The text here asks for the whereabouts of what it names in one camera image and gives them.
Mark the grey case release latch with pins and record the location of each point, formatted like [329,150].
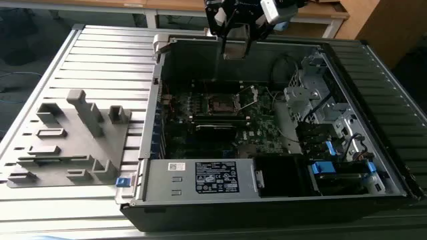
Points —
[161,42]

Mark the wooden cabinet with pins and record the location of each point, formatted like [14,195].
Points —
[384,25]

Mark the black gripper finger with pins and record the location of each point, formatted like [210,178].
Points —
[212,25]
[262,30]

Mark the grey parts rack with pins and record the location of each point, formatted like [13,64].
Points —
[77,150]

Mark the black expansion card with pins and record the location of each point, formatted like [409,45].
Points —
[216,132]

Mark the silver power supply unit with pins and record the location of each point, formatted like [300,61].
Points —
[168,185]

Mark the silver CPU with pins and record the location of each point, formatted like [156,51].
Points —
[236,54]

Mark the wooden desk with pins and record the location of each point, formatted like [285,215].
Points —
[321,12]

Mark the silver drive cage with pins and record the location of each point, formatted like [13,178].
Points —
[297,95]

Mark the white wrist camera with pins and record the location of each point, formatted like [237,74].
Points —
[276,13]

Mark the blue case latch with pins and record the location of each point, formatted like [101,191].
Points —
[124,182]

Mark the chipset heatsink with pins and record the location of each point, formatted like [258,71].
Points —
[248,150]

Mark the black RAM slot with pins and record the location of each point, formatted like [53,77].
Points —
[221,115]
[221,118]
[241,124]
[221,121]

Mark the black PC case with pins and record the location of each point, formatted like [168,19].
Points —
[234,217]

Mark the green motherboard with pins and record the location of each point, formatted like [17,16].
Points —
[264,130]

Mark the CPU socket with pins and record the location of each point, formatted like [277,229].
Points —
[222,105]

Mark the blue disk carrier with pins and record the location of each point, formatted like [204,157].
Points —
[322,167]

